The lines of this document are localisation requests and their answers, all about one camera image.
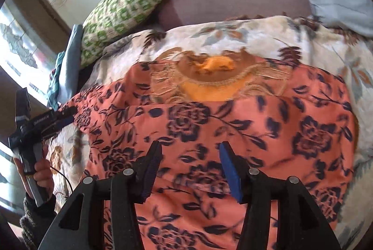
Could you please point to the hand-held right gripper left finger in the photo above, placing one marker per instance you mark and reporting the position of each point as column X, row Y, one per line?
column 152, row 168

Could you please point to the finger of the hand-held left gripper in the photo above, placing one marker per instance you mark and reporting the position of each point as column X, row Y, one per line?
column 52, row 130
column 67, row 112

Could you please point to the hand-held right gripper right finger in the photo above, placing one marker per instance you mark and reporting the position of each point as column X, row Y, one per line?
column 231, row 172

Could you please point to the orange floral garment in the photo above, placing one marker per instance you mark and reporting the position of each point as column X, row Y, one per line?
column 262, row 110

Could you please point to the person's left hand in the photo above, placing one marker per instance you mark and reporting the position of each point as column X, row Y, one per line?
column 43, row 175

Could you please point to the teal patterned cloth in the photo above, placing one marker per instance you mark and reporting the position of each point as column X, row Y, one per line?
column 55, row 84

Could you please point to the grey-blue folded cloth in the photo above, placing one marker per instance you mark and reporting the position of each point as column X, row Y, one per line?
column 72, row 63

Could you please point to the patterned glass window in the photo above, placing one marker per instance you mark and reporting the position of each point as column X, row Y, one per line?
column 20, row 43

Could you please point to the green patterned pillow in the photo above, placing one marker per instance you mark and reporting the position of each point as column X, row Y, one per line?
column 131, row 2

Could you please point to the cream leaf-print blanket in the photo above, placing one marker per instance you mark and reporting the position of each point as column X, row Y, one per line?
column 204, row 34

